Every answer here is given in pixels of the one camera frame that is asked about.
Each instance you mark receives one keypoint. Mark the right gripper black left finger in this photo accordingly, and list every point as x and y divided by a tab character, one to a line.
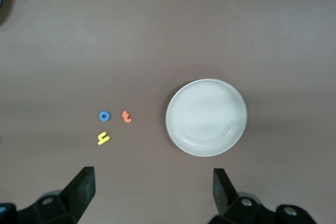
81	190

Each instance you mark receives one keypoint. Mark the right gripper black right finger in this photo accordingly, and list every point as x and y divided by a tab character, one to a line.
223	195

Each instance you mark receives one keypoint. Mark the yellow foam letter h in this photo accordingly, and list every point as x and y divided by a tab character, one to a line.
103	140

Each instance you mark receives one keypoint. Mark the blue foam letter o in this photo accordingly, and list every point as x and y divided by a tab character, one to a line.
101	116

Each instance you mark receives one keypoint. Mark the beige brown plate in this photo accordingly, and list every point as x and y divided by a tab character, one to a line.
207	119

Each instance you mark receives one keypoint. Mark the brown table cover sheet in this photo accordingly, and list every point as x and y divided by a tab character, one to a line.
168	37

